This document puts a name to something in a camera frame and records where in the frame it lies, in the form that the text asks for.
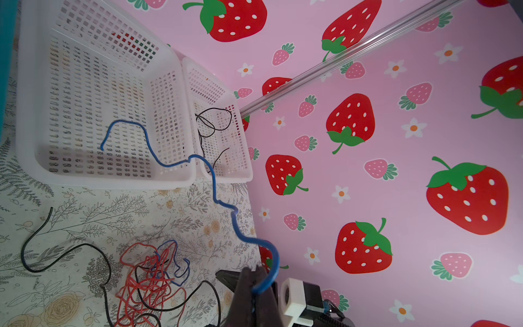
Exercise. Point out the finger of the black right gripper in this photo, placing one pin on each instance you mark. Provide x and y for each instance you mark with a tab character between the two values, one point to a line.
229	279

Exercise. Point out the teal plastic basket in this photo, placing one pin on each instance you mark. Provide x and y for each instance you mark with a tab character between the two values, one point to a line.
9	14

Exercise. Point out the white middle plastic basket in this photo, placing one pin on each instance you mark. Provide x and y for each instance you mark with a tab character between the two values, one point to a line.
101	101

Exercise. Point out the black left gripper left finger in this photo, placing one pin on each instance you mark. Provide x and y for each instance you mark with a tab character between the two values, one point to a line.
241	310

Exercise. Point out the white right plastic basket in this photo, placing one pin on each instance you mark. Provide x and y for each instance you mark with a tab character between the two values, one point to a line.
218	134

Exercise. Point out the white plastic basket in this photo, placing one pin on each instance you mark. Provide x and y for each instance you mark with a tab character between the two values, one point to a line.
101	101
218	134

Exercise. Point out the aluminium right corner post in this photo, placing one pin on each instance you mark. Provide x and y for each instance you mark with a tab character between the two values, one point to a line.
385	35

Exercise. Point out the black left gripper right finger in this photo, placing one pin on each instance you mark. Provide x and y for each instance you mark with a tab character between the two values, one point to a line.
265	308

